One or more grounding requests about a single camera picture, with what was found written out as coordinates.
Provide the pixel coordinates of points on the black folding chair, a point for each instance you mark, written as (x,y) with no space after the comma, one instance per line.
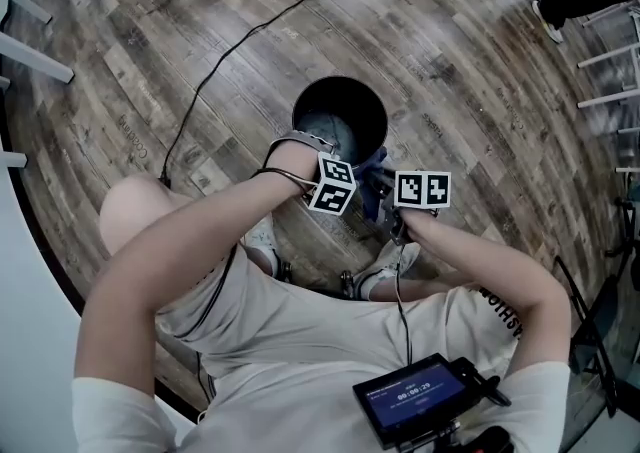
(595,326)

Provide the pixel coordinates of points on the person's grey shoe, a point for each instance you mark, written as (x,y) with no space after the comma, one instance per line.
(262,243)
(392,261)

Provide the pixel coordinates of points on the person's right forearm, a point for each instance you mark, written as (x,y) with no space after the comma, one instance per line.
(490,261)

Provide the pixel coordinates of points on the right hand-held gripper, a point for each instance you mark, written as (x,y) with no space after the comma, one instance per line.
(422,188)

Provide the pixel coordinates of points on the beige shorts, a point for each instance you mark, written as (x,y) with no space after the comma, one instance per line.
(310,321)

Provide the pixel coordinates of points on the white metal table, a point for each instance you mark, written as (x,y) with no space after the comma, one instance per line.
(35,58)
(607,53)

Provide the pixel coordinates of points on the person's right grey shoe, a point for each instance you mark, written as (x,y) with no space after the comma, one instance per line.
(392,261)

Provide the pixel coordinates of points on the person's left grey shoe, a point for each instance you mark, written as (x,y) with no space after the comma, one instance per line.
(262,243)

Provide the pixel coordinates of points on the dark blue cloth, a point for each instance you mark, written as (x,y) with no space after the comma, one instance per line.
(372,206)

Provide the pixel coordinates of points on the person's left leg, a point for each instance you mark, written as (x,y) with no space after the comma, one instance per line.
(130,211)

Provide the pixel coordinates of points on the black monitor with blue screen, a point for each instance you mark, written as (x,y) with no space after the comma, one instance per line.
(415,396)

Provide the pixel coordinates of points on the black office chair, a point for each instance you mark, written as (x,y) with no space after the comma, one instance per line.
(630,231)

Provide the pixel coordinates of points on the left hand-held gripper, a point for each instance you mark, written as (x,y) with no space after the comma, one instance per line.
(332,186)

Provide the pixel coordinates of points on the person's left forearm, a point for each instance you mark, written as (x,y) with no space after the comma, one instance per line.
(200,236)

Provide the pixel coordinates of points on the black round bucket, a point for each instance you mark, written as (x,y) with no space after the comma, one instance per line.
(340,106)

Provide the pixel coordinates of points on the white t-shirt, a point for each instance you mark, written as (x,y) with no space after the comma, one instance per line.
(270,416)

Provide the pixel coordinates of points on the person's left hand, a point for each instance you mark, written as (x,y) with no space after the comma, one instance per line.
(312,150)

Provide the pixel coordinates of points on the black stool with chrome legs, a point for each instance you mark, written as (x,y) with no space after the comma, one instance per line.
(347,283)

